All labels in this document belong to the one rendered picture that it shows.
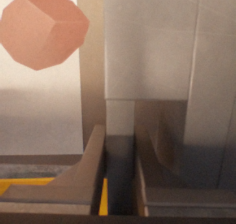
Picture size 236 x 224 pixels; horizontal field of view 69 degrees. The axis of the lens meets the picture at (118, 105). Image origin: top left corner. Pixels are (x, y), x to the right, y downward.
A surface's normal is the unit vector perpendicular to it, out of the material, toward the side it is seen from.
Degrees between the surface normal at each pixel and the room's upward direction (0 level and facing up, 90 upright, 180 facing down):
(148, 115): 0
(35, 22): 11
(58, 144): 0
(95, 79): 0
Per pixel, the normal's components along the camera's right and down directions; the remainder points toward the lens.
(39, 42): -0.11, 0.41
